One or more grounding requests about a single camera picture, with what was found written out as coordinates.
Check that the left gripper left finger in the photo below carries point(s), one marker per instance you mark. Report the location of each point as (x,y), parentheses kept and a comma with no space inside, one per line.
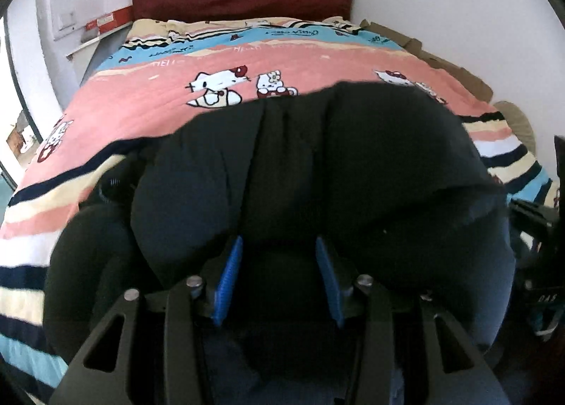
(143,349)

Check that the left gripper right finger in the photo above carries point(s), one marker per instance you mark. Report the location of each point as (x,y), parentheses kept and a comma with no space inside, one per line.
(404,350)

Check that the black hooded puffer jacket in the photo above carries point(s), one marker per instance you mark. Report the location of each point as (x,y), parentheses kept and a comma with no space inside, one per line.
(385,175)

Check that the olive cushion beside bed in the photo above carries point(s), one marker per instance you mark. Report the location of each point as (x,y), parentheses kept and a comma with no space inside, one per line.
(518,122)

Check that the Hello Kitty striped blanket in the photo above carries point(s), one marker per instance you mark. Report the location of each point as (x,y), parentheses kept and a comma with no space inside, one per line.
(165,74)

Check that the white bedside shelf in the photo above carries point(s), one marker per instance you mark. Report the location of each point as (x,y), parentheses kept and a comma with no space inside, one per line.
(86,59)

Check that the red white box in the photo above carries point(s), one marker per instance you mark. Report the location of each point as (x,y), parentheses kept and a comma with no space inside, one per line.
(110,21)

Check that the white wall switch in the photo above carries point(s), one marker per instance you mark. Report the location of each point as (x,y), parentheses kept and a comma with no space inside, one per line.
(66,21)

